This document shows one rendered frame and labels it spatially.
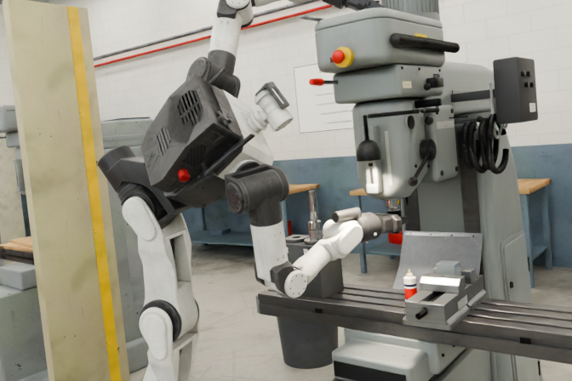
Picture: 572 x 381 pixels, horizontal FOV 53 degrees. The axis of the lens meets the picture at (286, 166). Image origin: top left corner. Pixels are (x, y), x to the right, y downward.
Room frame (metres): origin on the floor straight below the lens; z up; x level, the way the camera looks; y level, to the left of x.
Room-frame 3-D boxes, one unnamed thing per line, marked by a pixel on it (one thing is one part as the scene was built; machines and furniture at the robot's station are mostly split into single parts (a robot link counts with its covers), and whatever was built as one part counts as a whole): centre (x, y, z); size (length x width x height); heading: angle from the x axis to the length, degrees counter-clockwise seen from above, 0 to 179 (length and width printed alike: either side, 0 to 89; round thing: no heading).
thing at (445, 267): (1.77, -0.48, 1.07); 0.06 x 0.05 x 0.06; 53
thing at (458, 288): (1.72, -0.44, 1.05); 0.12 x 0.06 x 0.04; 53
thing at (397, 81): (1.91, -0.37, 1.68); 0.34 x 0.24 x 0.10; 142
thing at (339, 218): (1.76, -0.17, 1.25); 0.11 x 0.11 x 0.11; 37
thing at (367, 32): (1.89, -0.35, 1.81); 0.47 x 0.26 x 0.16; 142
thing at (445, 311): (1.74, -0.46, 1.01); 0.35 x 0.15 x 0.11; 143
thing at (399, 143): (1.88, -0.35, 1.47); 0.21 x 0.19 x 0.32; 52
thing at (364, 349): (1.88, -0.34, 0.82); 0.50 x 0.35 x 0.12; 142
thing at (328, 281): (2.09, -0.05, 1.06); 0.22 x 0.12 x 0.20; 45
